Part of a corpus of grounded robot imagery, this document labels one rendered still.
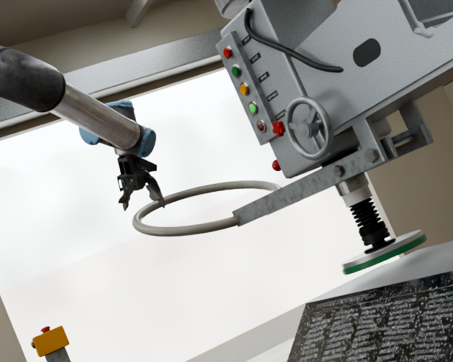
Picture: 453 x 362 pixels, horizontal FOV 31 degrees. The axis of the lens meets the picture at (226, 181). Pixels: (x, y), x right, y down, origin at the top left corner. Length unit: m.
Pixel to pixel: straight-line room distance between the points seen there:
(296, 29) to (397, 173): 8.01
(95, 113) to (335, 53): 0.67
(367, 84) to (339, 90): 0.09
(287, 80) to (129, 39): 7.20
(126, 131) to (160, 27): 6.98
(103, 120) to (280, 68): 0.52
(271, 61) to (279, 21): 0.09
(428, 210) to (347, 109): 8.26
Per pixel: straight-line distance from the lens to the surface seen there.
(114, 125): 2.21
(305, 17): 1.99
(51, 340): 3.16
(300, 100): 1.81
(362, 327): 1.72
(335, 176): 1.93
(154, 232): 2.38
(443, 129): 10.49
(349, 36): 1.75
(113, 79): 8.48
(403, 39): 1.65
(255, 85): 1.98
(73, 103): 2.03
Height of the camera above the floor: 1.04
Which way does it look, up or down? 5 degrees up
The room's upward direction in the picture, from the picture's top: 24 degrees counter-clockwise
